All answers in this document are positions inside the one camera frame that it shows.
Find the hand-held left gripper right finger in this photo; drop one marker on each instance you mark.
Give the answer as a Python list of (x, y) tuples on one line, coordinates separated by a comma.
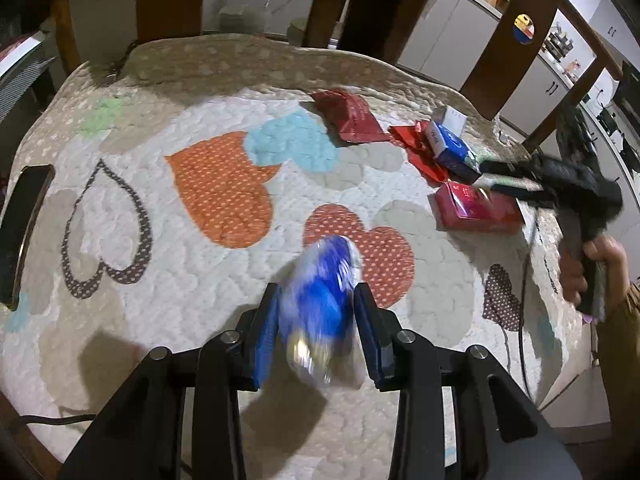
[(370, 340)]

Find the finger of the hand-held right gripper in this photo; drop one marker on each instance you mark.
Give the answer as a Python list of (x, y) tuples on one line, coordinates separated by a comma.
[(510, 169), (522, 194)]

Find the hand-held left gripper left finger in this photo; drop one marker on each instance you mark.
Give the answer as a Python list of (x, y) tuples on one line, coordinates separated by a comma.
[(267, 340)]

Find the red box with barcode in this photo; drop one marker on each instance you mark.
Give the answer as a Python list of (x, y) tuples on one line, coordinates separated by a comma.
[(475, 210)]

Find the blue snack packet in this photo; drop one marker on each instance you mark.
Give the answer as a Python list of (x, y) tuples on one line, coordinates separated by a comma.
[(320, 300)]

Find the blue tissue pack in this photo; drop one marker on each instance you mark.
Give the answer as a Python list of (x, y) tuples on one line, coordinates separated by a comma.
[(445, 147)]

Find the white medicine box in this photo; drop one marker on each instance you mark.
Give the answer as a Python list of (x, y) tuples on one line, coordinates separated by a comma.
[(452, 120)]

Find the red foil wrapper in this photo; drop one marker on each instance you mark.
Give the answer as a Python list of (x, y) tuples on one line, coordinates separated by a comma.
[(417, 152)]

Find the person's right forearm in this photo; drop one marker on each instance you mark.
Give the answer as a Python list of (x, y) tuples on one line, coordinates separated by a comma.
[(625, 350)]

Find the person's right hand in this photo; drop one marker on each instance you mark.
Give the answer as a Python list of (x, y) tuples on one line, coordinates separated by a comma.
[(612, 255)]

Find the quilted heart-print blanket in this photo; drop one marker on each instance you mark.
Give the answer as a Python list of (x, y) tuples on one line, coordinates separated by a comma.
[(200, 285)]

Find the spice rack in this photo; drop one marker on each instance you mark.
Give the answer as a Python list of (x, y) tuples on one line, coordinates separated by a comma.
[(560, 42)]

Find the yellow box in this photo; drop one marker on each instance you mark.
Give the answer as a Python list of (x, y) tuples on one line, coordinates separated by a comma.
[(523, 22)]

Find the grey kitchen cabinets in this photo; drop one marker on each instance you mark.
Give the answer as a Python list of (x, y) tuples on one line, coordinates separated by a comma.
[(440, 30)]

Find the dark red packet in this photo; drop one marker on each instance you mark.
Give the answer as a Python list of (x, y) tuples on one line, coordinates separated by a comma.
[(350, 115)]

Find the black smartphone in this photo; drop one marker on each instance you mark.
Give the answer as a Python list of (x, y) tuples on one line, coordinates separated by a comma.
[(22, 230)]

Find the grey ribbed appliance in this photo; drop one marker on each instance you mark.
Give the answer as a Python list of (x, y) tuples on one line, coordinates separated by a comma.
[(22, 75)]

